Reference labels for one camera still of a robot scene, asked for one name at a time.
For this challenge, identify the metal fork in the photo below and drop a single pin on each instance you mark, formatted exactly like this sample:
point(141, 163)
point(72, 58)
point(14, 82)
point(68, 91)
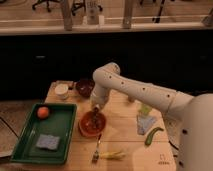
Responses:
point(96, 153)

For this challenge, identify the blue-grey sponge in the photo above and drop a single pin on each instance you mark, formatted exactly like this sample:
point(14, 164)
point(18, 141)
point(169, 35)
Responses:
point(49, 142)

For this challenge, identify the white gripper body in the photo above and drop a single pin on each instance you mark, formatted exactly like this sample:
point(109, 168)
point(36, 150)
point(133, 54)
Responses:
point(99, 97)

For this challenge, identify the dark maroon bowl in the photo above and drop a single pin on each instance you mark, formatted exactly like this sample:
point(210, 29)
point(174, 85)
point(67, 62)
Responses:
point(84, 87)

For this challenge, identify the green chili pepper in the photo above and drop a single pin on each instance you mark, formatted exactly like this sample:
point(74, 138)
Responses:
point(151, 134)

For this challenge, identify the yellow-green toy item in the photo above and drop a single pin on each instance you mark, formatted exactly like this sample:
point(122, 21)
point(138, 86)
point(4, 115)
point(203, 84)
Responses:
point(145, 109)

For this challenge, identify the light blue cloth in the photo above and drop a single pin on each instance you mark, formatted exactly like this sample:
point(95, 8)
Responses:
point(144, 124)

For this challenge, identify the orange fruit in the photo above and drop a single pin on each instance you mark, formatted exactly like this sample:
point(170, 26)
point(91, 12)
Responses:
point(43, 112)

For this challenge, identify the red bowl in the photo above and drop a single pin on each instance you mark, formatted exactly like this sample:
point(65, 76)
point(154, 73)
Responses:
point(89, 127)

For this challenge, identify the small white cup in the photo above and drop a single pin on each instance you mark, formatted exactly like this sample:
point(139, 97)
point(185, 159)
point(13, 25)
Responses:
point(61, 90)

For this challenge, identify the green plastic tray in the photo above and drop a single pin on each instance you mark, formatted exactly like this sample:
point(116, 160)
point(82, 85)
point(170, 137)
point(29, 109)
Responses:
point(60, 122)

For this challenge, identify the yellow banana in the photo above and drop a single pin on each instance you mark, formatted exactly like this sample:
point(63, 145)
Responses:
point(117, 155)

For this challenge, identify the dark purple grapes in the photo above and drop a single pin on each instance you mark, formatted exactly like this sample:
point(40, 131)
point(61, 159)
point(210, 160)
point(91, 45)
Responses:
point(94, 118)

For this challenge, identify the black office chair base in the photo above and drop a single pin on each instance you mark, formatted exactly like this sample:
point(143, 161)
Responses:
point(47, 2)

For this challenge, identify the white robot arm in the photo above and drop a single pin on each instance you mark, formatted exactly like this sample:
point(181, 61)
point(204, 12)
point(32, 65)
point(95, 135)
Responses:
point(195, 113)

